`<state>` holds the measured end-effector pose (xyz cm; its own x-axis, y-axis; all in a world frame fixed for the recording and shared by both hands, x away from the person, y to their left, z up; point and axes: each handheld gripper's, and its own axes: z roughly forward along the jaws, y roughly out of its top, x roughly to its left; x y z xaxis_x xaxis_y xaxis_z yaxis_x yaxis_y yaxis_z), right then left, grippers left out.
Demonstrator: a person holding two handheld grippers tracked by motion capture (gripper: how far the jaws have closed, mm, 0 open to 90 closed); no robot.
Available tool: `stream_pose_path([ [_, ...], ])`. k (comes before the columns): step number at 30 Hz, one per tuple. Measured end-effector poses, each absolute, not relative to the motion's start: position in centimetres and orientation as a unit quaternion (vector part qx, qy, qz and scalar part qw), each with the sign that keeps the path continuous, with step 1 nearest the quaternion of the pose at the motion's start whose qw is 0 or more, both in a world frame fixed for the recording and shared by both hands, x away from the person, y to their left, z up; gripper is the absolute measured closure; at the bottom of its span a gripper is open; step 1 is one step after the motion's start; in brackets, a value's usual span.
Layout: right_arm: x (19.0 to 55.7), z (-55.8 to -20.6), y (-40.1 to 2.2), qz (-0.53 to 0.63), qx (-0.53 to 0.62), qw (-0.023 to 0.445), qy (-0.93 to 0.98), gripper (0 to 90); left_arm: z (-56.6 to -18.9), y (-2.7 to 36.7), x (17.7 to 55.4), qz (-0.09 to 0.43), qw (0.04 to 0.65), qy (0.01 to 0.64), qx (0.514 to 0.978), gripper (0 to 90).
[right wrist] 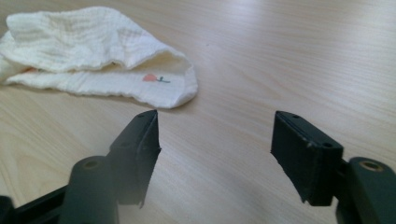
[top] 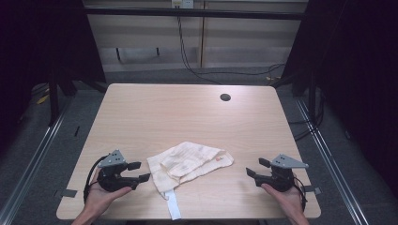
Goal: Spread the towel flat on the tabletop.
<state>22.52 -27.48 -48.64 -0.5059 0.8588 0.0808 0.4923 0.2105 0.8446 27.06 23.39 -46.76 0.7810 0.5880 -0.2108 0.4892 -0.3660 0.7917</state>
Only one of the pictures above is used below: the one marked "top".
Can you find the dark round table grommet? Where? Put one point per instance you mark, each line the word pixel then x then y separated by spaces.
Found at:
pixel 225 97

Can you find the person's right hand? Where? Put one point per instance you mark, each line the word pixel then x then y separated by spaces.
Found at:
pixel 289 200

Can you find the white wall outlet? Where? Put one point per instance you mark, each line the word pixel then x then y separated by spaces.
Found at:
pixel 183 3

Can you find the metal floor rail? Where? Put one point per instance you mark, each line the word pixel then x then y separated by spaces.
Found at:
pixel 34 156
pixel 331 162

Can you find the small black floor strip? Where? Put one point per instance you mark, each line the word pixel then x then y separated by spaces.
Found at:
pixel 77 131

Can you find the black curtain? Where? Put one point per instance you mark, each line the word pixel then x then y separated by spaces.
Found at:
pixel 43 40
pixel 356 78

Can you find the yellow floor piece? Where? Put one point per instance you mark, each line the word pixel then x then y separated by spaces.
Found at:
pixel 43 99

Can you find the person's left hand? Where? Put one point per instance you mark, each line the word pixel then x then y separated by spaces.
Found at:
pixel 100 197

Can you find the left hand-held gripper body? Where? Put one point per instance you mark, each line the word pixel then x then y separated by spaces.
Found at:
pixel 110 180

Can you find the grey tape piece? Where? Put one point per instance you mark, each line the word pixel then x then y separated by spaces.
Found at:
pixel 68 193
pixel 313 189

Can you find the black horizontal frame bar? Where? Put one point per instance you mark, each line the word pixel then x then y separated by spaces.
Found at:
pixel 194 13

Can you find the black stand leg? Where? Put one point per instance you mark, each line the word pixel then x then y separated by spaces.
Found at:
pixel 53 100

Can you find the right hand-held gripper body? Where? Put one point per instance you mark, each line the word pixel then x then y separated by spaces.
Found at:
pixel 280 178

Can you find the cream cloth with white label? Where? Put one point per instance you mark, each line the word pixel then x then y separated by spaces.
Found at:
pixel 184 165

